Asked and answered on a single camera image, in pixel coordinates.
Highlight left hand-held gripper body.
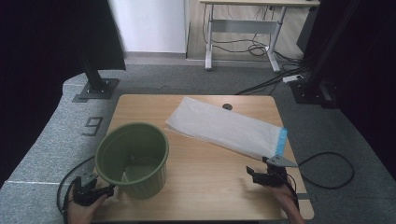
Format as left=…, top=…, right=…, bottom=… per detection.
left=72, top=172, right=107, bottom=207

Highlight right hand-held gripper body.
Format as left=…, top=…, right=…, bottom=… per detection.
left=260, top=154, right=299, bottom=188

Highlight green plastic bin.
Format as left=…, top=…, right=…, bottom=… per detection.
left=94, top=121, right=170, bottom=200

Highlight white bag with blue band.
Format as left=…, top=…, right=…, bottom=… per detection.
left=164, top=96, right=289, bottom=161

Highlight person's left hand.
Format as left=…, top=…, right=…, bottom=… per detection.
left=66, top=189, right=110, bottom=224

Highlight person's right hand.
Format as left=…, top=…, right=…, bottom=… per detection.
left=264, top=183, right=301, bottom=218

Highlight grey tape marker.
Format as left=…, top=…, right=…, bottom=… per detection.
left=296, top=192, right=316, bottom=201

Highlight black metal stand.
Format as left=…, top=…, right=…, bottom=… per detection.
left=72, top=46, right=120, bottom=104
left=289, top=0, right=362, bottom=108

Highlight white power strip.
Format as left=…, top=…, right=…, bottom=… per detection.
left=282, top=74, right=304, bottom=84

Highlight white desk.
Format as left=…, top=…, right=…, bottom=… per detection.
left=199, top=0, right=321, bottom=73

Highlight right hand-held gripper cable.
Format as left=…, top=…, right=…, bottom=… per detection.
left=274, top=169, right=301, bottom=210

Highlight hand-held gripper cable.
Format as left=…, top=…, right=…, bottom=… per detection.
left=56, top=155, right=96, bottom=224
left=274, top=169, right=301, bottom=210

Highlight left hand-held gripper cable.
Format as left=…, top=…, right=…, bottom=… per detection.
left=56, top=155, right=96, bottom=224

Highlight black looped floor cable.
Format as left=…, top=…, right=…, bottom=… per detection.
left=298, top=151, right=356, bottom=190

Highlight black cables under desk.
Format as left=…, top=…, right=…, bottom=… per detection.
left=202, top=4, right=312, bottom=96

